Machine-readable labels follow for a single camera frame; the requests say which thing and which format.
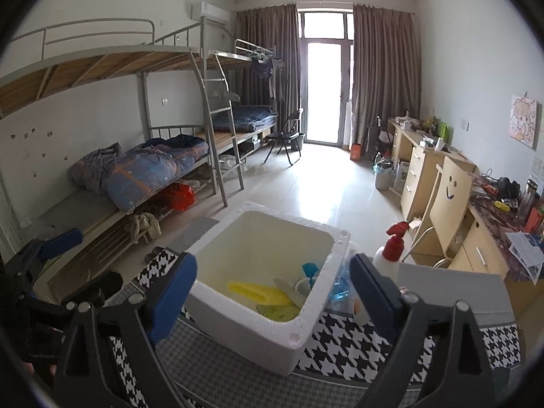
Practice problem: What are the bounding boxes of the right brown curtain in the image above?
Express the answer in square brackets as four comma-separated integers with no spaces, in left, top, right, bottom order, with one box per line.
[351,5,422,147]

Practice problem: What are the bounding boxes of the left brown curtain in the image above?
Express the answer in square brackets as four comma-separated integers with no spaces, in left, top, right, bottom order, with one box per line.
[234,4,303,137]

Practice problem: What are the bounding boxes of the person's left hand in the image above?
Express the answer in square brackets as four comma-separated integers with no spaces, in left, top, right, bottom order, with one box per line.
[21,361,57,378]

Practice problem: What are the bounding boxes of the red plastic bag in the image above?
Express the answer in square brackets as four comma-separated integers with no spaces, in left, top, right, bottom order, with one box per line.
[156,182,197,211]

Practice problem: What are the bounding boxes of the far wooden desk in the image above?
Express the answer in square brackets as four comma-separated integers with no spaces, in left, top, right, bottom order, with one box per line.
[388,120,476,221]

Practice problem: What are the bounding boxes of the white foam box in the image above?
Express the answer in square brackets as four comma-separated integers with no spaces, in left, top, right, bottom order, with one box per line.
[184,202,351,376]

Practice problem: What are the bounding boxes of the white pump bottle red cap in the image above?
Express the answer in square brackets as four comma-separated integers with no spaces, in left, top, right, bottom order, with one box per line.
[352,221,408,325]

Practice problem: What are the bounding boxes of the metal bunk bed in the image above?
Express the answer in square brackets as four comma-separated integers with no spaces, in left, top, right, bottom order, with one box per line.
[1,18,251,304]
[199,16,282,167]

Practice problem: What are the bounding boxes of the orange floor bag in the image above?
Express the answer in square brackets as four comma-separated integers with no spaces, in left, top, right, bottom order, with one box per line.
[350,144,361,161]

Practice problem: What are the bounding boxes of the near metal bunk bed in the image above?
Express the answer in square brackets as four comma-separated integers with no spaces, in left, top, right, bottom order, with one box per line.
[1,18,251,304]

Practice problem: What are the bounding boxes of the black folding chair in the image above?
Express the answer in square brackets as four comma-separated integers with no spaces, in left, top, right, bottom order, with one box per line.
[264,108,303,166]

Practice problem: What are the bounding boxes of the blue liquid spray bottle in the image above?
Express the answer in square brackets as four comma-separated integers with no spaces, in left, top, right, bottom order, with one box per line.
[329,263,351,302]

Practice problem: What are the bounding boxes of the balcony glass door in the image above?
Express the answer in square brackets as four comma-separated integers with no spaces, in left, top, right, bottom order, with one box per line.
[299,9,354,148]

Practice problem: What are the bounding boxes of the grey bucket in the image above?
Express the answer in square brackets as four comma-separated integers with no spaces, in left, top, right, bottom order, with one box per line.
[373,158,395,191]

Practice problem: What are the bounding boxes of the houndstooth table mat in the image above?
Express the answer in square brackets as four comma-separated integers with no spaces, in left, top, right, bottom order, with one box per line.
[106,248,522,407]

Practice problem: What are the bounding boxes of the brown curtain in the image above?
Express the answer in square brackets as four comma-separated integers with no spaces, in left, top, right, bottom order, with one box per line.
[351,5,422,147]
[234,4,303,137]

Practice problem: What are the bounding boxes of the far metal bunk bed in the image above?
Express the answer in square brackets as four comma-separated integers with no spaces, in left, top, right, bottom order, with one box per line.
[199,16,282,167]

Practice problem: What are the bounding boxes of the white air conditioner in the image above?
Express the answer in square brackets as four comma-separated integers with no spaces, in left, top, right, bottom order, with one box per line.
[191,2,231,25]

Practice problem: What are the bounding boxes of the wooden smiley face chair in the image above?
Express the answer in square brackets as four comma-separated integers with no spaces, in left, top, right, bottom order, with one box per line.
[401,157,473,267]

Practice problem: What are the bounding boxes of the near wooden desk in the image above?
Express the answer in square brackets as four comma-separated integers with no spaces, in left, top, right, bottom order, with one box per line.
[448,174,543,320]

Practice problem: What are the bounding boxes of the wooden desk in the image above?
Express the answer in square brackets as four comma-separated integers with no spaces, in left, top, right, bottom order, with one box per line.
[448,174,543,320]
[388,120,476,221]

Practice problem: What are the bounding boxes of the white paper sheets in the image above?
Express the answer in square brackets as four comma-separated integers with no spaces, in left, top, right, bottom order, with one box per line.
[505,232,544,285]

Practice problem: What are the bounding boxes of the blue patterned quilt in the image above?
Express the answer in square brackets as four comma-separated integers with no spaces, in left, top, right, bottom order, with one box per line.
[68,134,208,214]

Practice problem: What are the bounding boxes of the cartoon wall picture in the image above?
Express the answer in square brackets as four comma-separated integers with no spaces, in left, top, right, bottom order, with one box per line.
[508,95,538,148]

